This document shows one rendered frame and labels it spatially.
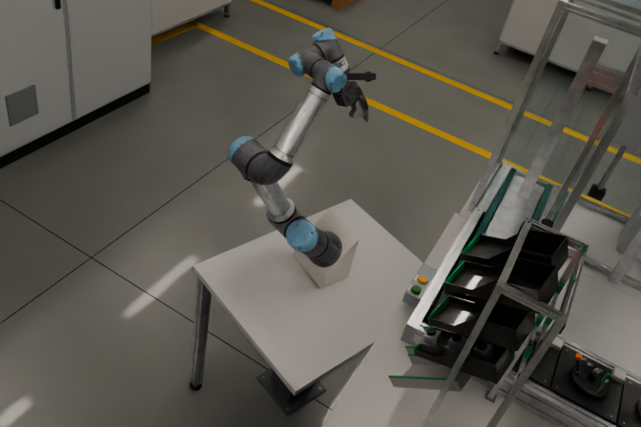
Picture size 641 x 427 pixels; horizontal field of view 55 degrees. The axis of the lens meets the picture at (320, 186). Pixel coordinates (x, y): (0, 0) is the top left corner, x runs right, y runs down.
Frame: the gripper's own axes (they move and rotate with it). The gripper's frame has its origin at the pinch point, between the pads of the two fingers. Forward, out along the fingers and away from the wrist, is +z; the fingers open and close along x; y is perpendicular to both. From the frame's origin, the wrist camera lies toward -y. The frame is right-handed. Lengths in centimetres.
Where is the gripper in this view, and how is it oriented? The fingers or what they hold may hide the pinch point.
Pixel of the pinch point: (367, 116)
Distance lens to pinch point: 225.8
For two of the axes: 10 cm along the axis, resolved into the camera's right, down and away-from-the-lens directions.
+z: 4.3, 8.2, 3.7
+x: 4.1, 1.9, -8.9
